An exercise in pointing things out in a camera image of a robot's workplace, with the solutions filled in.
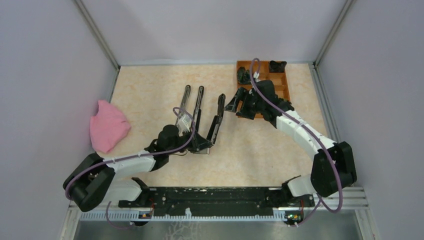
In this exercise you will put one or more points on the wooden compartment tray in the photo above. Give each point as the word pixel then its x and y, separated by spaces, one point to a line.
pixel 277 78

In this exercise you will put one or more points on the grey silver stapler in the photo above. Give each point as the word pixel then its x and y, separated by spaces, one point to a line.
pixel 184 101

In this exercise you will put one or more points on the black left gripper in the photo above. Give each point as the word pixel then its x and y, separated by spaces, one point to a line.
pixel 200 143

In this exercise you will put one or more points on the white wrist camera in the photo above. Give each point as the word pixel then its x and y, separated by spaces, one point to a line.
pixel 186 124
pixel 256 76

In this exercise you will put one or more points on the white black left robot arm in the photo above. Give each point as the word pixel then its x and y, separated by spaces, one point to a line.
pixel 98 180

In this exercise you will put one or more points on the dark rolled sock back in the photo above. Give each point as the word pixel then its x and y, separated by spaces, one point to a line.
pixel 277 66

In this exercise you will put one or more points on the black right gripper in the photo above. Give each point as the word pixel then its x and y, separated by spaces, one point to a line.
pixel 232 106

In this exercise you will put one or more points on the black stapler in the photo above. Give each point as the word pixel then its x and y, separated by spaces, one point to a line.
pixel 217 120
pixel 197 109

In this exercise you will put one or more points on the pink cloth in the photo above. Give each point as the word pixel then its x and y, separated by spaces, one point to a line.
pixel 108 127

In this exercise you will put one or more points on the green camouflage rolled sock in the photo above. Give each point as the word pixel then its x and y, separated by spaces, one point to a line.
pixel 243 76

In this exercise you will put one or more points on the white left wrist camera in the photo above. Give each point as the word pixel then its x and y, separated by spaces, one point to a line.
pixel 186 124

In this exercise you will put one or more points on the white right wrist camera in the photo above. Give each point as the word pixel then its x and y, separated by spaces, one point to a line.
pixel 256 76

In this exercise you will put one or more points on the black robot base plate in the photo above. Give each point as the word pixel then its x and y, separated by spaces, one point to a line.
pixel 219 203

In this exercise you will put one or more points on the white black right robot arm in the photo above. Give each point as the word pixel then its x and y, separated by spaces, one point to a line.
pixel 333 165

